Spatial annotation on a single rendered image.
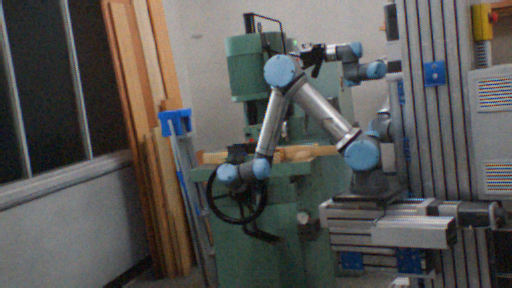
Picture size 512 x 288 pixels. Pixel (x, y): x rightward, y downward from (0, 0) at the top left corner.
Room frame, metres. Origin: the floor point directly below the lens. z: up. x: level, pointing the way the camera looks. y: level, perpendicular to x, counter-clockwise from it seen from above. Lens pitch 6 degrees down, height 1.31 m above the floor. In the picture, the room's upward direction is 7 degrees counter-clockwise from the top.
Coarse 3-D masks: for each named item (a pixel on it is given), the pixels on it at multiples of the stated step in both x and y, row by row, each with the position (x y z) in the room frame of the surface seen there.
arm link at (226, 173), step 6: (222, 168) 2.35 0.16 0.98; (228, 168) 2.34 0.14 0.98; (234, 168) 2.35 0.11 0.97; (222, 174) 2.34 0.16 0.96; (228, 174) 2.33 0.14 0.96; (234, 174) 2.33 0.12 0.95; (222, 180) 2.33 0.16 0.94; (228, 180) 2.32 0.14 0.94; (234, 180) 2.34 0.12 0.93; (228, 186) 2.37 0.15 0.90; (234, 186) 2.38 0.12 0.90; (240, 186) 2.40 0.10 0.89
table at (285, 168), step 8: (288, 160) 2.90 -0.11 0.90; (312, 160) 2.85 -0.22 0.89; (320, 160) 2.99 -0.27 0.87; (200, 168) 3.01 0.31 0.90; (208, 168) 2.97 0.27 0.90; (272, 168) 2.86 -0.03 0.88; (280, 168) 2.85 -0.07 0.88; (288, 168) 2.83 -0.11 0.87; (296, 168) 2.82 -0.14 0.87; (304, 168) 2.81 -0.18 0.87; (312, 168) 2.83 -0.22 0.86; (192, 176) 2.99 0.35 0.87; (200, 176) 2.98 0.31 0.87; (208, 176) 2.96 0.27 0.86; (216, 176) 2.95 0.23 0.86; (272, 176) 2.86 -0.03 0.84
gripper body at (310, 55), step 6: (306, 48) 2.87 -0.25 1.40; (312, 48) 2.84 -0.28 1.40; (318, 48) 2.84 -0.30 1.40; (324, 48) 2.82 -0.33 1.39; (300, 54) 2.83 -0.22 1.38; (306, 54) 2.84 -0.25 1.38; (312, 54) 2.84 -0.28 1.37; (318, 54) 2.84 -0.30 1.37; (324, 54) 2.82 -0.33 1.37; (306, 60) 2.85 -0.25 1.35; (312, 60) 2.84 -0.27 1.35; (324, 60) 2.83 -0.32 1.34
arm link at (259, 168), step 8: (256, 160) 2.35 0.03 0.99; (264, 160) 2.34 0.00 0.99; (240, 168) 2.35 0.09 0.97; (248, 168) 2.33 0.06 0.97; (256, 168) 2.32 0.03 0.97; (264, 168) 2.32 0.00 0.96; (240, 176) 2.34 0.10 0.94; (248, 176) 2.33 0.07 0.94; (256, 176) 2.33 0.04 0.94; (264, 176) 2.33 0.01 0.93
